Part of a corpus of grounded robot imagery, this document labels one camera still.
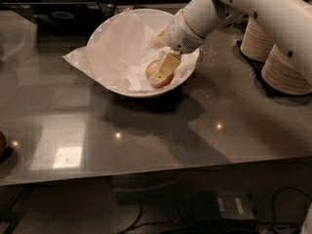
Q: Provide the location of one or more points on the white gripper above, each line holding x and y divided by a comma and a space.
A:
180, 33

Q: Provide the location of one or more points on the yellow red apple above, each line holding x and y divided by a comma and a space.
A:
161, 79

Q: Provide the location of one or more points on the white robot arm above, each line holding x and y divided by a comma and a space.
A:
287, 22

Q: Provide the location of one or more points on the white ceramic bowl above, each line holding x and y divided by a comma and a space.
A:
107, 30

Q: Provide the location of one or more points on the white paper napkin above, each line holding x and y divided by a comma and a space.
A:
123, 49

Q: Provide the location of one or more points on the rear stack of paper plates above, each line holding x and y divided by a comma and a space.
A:
256, 44

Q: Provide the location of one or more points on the stack of paper plates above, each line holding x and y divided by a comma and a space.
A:
256, 44
280, 74

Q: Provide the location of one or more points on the black rubber mat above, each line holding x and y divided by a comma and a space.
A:
257, 66

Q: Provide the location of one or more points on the front stack of paper plates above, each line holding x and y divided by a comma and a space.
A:
280, 74

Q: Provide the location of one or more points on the black box under table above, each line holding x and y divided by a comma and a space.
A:
223, 205

